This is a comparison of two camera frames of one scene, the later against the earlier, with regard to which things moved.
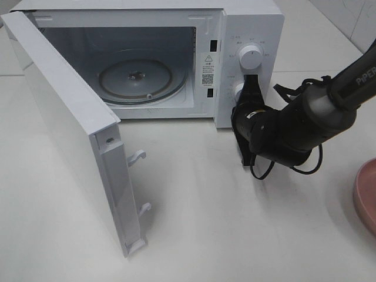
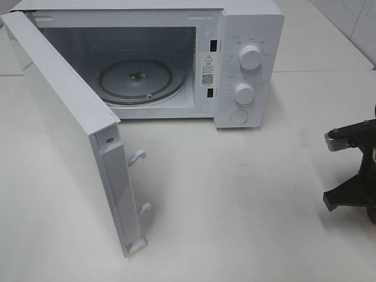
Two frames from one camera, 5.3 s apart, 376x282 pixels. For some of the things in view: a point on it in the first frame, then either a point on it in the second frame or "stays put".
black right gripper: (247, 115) → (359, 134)
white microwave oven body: (165, 59) stays put
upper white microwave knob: (250, 57) stays put
